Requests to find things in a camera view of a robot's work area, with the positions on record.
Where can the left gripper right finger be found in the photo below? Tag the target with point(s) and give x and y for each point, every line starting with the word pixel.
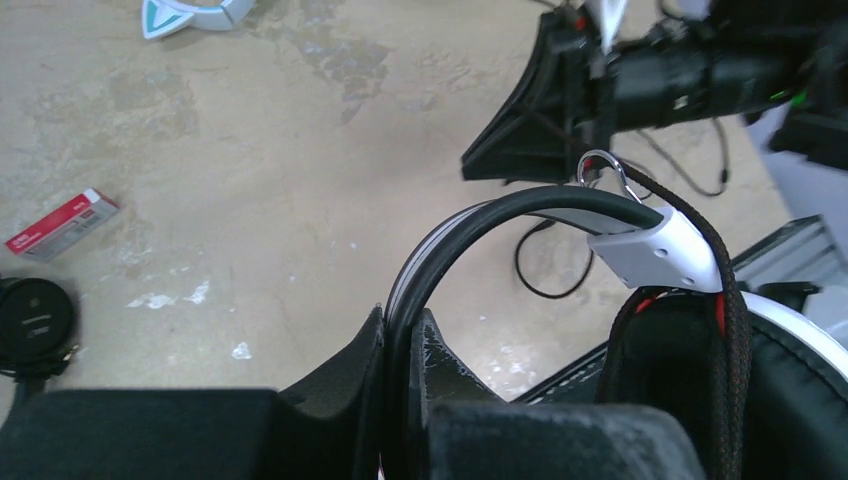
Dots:
pixel 459 429

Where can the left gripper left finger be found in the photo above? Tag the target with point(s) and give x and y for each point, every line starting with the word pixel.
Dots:
pixel 322 427

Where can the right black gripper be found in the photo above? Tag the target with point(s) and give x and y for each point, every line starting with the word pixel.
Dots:
pixel 742 57

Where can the white and black headphones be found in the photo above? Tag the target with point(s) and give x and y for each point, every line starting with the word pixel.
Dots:
pixel 773 404

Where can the black headphones with cable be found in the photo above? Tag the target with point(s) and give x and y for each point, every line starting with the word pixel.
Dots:
pixel 38 323

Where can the teal cat ear headphones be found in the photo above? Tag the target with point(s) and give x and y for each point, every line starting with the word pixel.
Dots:
pixel 160 18

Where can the small red object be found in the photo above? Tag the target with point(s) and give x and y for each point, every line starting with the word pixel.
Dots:
pixel 50 236

